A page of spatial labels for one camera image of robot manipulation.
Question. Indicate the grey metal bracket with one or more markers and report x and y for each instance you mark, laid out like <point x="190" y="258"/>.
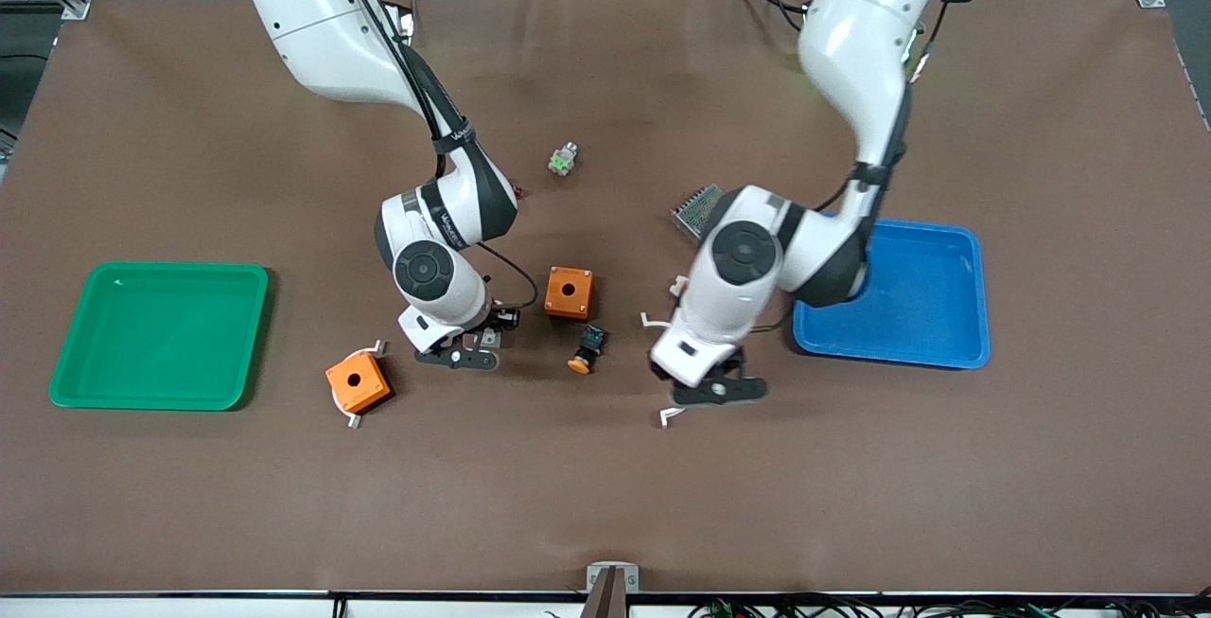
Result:
<point x="596" y="575"/>

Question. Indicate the orange push button box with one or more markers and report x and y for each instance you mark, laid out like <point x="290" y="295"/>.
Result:
<point x="367" y="393"/>
<point x="578" y="303"/>

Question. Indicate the brown tapered bar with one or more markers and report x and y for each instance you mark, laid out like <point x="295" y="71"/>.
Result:
<point x="610" y="601"/>

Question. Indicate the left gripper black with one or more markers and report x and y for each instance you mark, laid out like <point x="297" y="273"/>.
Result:
<point x="734" y="360"/>

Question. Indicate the yellow mushroom push button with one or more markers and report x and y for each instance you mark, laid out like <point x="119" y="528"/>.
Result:
<point x="579" y="365"/>

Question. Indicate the metal mesh power supply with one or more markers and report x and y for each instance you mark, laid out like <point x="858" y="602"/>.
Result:
<point x="695" y="209"/>

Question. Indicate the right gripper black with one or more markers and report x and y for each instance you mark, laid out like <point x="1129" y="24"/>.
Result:
<point x="494" y="321"/>

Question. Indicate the blue plastic tray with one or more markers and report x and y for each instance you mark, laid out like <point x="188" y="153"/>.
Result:
<point x="927" y="306"/>

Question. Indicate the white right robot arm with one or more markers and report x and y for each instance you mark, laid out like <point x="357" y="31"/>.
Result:
<point x="312" y="22"/>

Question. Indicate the green white push button switch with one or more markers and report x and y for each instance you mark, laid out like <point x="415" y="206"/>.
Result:
<point x="564" y="162"/>

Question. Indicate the green plastic tray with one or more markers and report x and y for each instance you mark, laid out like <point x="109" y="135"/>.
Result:
<point x="161" y="334"/>

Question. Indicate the white semicircular pipe clamp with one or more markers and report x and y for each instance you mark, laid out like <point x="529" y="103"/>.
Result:
<point x="653" y="322"/>
<point x="354" y="422"/>

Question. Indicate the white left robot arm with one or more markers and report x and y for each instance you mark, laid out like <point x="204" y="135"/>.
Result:
<point x="851" y="50"/>

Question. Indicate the brown table mat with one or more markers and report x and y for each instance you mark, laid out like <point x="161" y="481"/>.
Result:
<point x="605" y="485"/>

